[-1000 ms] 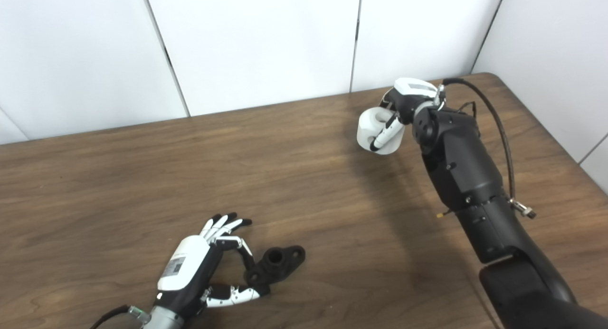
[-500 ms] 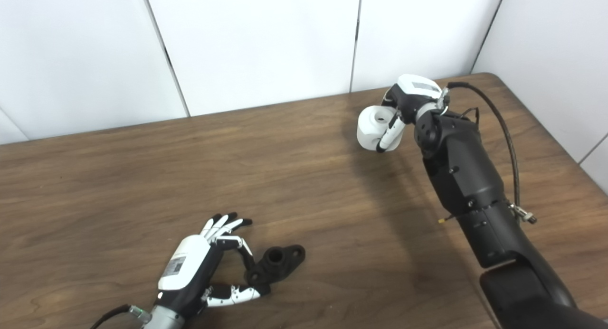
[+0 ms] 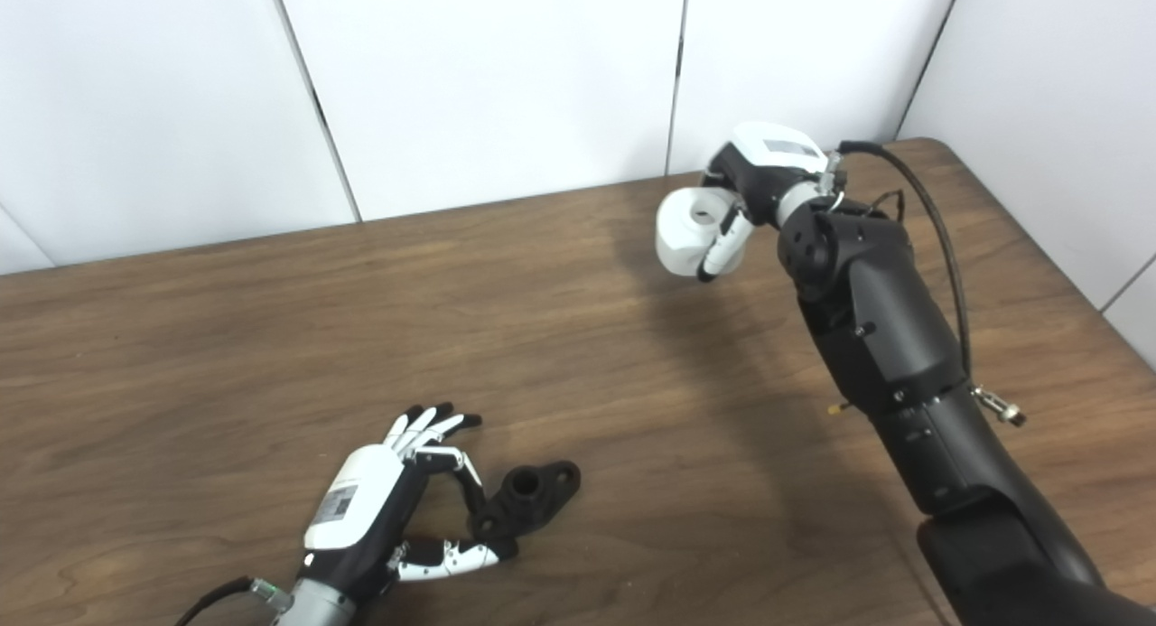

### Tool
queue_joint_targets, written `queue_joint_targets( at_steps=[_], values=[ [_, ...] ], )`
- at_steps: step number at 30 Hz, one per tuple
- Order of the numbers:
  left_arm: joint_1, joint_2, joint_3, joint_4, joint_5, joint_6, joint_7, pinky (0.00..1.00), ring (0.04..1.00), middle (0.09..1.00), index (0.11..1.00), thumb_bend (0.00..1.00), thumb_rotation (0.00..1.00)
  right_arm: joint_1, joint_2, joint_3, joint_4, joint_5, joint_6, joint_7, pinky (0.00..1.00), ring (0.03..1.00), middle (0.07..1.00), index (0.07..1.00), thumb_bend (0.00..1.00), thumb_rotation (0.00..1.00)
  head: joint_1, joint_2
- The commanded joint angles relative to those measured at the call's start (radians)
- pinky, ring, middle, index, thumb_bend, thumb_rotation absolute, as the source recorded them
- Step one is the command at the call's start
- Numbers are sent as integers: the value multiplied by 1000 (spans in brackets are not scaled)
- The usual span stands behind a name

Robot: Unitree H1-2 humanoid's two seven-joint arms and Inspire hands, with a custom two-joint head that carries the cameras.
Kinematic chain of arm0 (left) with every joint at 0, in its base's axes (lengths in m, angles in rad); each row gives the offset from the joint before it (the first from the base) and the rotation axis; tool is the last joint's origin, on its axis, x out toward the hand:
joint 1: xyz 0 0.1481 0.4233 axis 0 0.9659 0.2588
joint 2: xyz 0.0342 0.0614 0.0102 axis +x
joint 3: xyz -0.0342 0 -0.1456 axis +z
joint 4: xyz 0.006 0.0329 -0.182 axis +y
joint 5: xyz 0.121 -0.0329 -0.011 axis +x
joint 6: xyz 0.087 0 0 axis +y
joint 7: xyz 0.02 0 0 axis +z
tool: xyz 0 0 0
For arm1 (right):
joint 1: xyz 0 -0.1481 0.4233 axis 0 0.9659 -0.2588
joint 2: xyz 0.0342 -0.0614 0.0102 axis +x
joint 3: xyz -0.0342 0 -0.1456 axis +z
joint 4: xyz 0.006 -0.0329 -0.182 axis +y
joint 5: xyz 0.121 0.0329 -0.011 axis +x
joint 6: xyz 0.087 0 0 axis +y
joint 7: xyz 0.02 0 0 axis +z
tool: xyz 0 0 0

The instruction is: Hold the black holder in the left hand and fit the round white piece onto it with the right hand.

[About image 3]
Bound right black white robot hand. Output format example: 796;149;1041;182
697;122;830;284

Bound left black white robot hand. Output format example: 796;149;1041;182
301;403;520;600

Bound round white piece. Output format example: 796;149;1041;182
656;186;747;277

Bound black flanged holder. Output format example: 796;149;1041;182
470;461;582;541

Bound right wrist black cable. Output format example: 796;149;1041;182
817;140;974;379

